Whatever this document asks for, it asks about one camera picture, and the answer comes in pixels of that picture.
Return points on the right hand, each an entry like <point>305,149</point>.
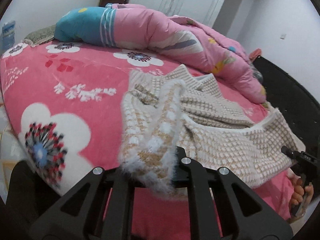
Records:
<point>301,195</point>

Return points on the beige houndstooth knit coat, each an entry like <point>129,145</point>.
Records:
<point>162,113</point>

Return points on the black bed headboard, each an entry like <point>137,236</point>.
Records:
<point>298,106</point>

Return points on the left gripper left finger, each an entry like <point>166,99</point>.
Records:
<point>99,206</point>

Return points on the blue white object by wall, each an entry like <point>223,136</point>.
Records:
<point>8,36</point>

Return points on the pink and blue quilt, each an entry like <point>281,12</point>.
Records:
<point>182,39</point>

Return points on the pink floral fleece blanket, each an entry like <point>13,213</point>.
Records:
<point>63,102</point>

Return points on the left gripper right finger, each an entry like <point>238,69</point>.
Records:
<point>222,206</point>

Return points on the grey green patterned pillow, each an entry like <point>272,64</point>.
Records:
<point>40,36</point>

